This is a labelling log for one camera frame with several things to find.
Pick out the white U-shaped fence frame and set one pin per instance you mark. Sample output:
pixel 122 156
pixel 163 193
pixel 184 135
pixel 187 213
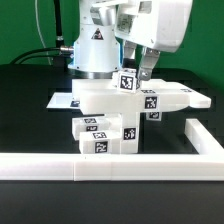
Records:
pixel 206 164

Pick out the white tagged cube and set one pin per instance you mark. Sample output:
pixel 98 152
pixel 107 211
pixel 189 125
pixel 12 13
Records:
pixel 125 80
pixel 154 116

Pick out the white chair back frame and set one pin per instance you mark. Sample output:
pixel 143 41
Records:
pixel 99 96

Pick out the white marker base sheet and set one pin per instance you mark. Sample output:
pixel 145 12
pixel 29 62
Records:
pixel 63 101

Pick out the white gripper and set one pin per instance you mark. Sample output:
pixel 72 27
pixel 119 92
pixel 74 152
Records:
pixel 158 25

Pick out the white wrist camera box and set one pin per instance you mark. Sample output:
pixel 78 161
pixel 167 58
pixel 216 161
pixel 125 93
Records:
pixel 104 13

